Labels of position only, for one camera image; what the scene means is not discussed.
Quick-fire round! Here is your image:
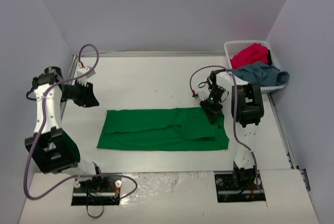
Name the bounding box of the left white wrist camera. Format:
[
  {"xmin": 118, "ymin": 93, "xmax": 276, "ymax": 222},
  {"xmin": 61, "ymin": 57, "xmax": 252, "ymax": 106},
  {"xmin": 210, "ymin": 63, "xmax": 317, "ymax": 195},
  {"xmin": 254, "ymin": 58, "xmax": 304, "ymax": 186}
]
[{"xmin": 76, "ymin": 66, "xmax": 95, "ymax": 86}]

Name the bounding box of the pink-red t shirt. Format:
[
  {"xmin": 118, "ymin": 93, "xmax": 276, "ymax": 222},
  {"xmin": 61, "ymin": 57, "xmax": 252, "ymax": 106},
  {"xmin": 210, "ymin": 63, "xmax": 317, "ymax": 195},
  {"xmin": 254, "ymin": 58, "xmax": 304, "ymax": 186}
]
[{"xmin": 231, "ymin": 43, "xmax": 269, "ymax": 69}]

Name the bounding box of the green t shirt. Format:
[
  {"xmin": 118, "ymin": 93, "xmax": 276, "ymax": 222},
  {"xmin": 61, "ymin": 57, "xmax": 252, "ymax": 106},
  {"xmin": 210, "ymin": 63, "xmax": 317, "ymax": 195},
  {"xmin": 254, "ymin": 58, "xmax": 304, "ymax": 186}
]
[{"xmin": 97, "ymin": 107, "xmax": 229, "ymax": 151}]

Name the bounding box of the grey-blue t shirt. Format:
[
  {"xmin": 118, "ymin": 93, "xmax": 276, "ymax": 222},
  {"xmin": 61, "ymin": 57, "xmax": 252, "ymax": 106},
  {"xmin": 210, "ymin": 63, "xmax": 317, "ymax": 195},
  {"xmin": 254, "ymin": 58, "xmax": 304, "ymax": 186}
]
[{"xmin": 231, "ymin": 62, "xmax": 290, "ymax": 87}]

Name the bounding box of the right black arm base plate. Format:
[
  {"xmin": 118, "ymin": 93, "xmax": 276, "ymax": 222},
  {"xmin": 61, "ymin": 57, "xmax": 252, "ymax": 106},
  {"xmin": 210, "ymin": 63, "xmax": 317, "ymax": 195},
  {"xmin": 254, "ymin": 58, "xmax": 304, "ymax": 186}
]
[{"xmin": 214, "ymin": 172, "xmax": 266, "ymax": 203}]

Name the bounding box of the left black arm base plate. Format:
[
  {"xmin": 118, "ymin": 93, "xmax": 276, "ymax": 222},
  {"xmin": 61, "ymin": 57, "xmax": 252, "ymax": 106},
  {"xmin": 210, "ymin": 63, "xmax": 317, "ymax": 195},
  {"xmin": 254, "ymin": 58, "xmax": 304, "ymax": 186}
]
[{"xmin": 71, "ymin": 176, "xmax": 122, "ymax": 206}]

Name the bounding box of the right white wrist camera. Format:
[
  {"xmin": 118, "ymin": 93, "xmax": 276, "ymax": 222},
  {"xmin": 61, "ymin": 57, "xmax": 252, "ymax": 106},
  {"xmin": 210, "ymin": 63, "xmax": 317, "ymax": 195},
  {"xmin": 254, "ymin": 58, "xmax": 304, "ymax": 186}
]
[{"xmin": 192, "ymin": 90, "xmax": 208, "ymax": 101}]

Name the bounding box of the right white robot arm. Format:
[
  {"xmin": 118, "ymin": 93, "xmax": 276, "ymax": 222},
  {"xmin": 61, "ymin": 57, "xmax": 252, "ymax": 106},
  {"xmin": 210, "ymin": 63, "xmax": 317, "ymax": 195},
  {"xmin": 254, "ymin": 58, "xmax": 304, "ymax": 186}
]
[{"xmin": 200, "ymin": 69, "xmax": 264, "ymax": 189}]

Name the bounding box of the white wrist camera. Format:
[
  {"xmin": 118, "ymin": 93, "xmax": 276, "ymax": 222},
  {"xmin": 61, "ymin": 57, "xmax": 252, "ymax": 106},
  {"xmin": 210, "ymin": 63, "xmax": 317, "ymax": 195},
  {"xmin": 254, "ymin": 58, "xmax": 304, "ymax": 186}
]
[
  {"xmin": 192, "ymin": 90, "xmax": 208, "ymax": 101},
  {"xmin": 76, "ymin": 66, "xmax": 95, "ymax": 86}
]

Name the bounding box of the white perforated plastic basket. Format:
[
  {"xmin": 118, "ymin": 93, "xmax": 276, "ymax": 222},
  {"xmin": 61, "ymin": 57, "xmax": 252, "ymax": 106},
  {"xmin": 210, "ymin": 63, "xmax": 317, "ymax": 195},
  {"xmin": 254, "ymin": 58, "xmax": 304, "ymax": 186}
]
[{"xmin": 223, "ymin": 40, "xmax": 284, "ymax": 95}]

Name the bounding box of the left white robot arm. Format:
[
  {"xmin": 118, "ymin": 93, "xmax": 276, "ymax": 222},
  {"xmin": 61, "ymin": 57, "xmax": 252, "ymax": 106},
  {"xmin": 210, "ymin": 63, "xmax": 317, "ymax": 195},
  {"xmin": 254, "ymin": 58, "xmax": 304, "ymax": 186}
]
[{"xmin": 25, "ymin": 66, "xmax": 105, "ymax": 192}]

